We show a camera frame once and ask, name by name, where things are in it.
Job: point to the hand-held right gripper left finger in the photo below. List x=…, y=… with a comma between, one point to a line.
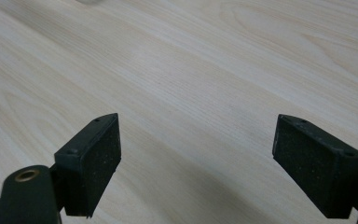
x=90, y=168

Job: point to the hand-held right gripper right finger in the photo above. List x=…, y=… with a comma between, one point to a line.
x=317, y=168

